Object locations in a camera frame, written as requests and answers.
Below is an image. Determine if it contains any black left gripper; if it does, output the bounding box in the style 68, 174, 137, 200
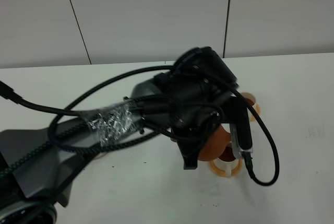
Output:
172, 97, 248, 170

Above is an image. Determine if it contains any brown clay teapot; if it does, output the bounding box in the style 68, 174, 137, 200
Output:
171, 125, 231, 167

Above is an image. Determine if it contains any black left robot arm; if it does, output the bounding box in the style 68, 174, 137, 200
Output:
1, 47, 253, 223

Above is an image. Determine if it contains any near white teacup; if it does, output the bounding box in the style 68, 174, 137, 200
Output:
209, 145, 243, 178

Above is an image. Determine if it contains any white teacup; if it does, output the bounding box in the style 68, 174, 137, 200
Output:
241, 92, 257, 106
209, 145, 243, 178

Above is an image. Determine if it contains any near orange cup coaster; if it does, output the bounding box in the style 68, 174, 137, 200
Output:
209, 159, 243, 178

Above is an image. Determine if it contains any orange cup coaster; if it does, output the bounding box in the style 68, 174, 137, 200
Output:
247, 103, 261, 122
209, 159, 243, 178

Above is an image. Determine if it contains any far orange cup coaster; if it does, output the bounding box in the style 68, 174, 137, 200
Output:
247, 103, 261, 122

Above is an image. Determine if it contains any far white teacup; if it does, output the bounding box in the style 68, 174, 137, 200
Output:
241, 92, 257, 106

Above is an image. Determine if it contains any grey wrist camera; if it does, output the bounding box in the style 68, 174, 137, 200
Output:
230, 120, 253, 159

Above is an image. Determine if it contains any loose black plug cable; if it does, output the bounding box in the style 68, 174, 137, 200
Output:
0, 80, 183, 120

